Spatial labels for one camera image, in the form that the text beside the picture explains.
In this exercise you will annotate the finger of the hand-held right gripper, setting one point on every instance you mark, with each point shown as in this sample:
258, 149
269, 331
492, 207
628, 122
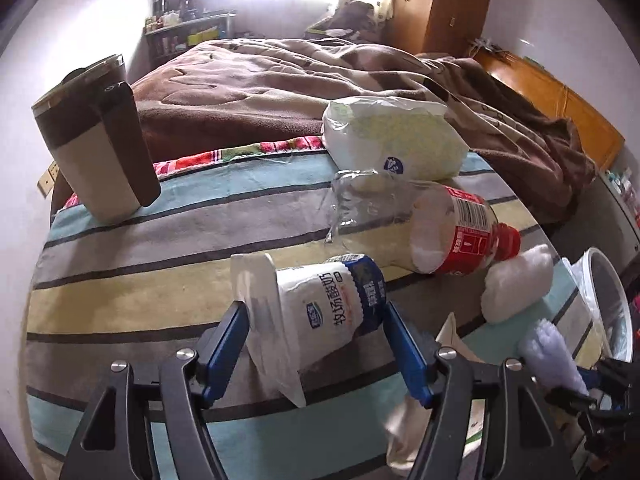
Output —
570, 399
612, 375

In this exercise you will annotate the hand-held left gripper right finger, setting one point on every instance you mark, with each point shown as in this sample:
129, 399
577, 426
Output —
405, 355

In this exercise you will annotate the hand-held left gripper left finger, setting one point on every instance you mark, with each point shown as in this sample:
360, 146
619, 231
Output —
225, 345

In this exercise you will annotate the white foam fruit net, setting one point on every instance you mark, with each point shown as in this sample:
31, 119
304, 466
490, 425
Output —
550, 355

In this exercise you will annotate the white trash bin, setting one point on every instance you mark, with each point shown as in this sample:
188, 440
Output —
619, 285

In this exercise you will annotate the white yogurt cup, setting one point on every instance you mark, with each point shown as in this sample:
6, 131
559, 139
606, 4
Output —
320, 310

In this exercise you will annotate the striped tablecloth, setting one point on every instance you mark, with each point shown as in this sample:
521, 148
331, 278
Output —
150, 270

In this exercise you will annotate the white tissue wad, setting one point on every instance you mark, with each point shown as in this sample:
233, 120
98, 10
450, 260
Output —
515, 285

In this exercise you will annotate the clear bottle with red label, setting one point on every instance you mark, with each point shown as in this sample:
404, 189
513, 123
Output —
450, 230

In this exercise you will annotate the grey bedside cabinet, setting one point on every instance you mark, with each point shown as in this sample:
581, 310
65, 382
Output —
600, 210

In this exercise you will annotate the pale green tissue pack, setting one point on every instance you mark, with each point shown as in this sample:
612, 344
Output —
400, 135

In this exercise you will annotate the brown and cream mug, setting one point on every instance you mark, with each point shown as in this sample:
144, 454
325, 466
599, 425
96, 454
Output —
85, 175

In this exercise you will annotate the brown patterned blanket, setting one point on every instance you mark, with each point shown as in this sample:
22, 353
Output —
250, 90

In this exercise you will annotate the wooden headboard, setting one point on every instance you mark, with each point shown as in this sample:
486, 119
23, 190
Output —
560, 95

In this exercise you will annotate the power strip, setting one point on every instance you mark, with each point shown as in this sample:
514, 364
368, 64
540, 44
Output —
487, 46

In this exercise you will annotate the group of toiletry bottles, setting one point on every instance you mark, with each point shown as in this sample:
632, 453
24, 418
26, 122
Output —
170, 15

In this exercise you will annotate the brown teddy bear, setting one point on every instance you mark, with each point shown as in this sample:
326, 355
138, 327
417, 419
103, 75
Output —
350, 17

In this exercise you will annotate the wooden wardrobe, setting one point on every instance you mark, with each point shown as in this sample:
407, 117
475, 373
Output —
440, 5

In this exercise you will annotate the wall socket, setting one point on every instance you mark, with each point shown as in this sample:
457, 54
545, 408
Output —
49, 180

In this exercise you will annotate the wall shelf unit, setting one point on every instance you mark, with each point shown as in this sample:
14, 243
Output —
200, 35

